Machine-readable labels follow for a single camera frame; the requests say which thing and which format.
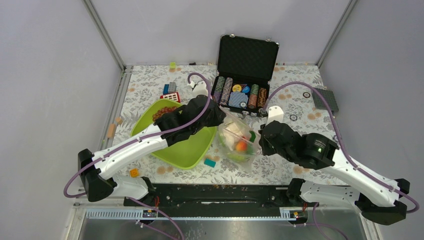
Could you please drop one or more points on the red grape bunch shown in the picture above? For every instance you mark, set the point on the red grape bunch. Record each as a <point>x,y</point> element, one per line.
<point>162,111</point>

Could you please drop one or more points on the small wooden cube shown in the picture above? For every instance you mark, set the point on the small wooden cube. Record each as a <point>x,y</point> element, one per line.
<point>118,121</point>

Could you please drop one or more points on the green cabbage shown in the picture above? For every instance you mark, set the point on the green cabbage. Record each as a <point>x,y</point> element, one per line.
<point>240,157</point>

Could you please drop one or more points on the red white toy block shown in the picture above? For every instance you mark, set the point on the red white toy block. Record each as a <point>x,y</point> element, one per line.
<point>174,96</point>

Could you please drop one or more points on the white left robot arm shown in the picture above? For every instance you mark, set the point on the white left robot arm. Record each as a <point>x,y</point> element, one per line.
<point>99,170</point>

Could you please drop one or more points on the floral patterned table mat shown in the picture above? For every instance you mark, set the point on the floral patterned table mat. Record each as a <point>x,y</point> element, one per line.
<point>143,85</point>

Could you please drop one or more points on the orange small block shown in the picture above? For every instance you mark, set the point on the orange small block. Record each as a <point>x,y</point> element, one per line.
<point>134,173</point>

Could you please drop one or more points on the grey toy block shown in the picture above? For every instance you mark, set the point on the grey toy block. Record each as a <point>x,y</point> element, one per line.
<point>172,87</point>

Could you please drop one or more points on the wooden block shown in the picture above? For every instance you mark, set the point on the wooden block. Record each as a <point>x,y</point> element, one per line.
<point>111,131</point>

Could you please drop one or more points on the green chili pepper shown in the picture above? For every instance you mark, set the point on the green chili pepper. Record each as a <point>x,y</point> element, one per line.
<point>253,136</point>

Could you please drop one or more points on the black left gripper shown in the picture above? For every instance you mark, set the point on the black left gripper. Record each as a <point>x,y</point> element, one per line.
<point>219,115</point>

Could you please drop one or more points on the grey lego baseplate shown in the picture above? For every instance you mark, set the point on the grey lego baseplate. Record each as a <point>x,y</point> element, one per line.
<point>328,96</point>

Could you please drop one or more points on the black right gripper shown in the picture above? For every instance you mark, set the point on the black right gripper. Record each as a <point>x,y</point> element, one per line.
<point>265,149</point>

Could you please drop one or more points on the white cauliflower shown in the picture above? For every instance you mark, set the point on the white cauliflower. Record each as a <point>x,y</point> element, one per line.
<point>232,134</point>

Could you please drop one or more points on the clear pink zip top bag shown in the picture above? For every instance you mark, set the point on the clear pink zip top bag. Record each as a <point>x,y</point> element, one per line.
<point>254,148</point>

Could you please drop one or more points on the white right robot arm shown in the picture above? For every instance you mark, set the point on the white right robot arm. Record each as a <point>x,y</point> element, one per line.
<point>368,193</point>

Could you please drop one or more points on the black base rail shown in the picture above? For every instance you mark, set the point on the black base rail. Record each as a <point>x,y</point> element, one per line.
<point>219,201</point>

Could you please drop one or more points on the black poker chip case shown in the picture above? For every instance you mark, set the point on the black poker chip case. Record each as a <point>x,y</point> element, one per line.
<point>244,70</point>

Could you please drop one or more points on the green plastic food tray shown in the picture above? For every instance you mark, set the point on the green plastic food tray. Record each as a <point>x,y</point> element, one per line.
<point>186,154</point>

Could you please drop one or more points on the blue toy block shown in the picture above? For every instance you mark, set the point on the blue toy block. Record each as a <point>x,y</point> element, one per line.
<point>166,89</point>

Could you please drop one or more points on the teal small block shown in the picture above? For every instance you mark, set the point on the teal small block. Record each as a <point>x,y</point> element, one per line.
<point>209,162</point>

